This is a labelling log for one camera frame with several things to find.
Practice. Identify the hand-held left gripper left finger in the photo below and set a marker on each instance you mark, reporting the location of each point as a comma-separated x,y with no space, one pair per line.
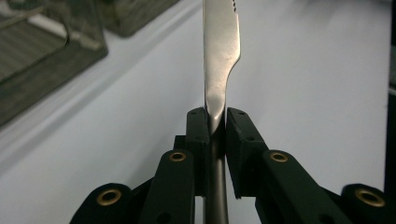
199,149

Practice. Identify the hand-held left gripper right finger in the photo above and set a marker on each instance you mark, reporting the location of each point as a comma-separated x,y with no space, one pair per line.
243,149

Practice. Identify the smoky transparent plastic basket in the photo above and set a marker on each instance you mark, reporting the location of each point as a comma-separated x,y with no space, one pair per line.
37,74
137,15

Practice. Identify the steel table knife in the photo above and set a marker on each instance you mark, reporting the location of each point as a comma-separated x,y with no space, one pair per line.
219,56

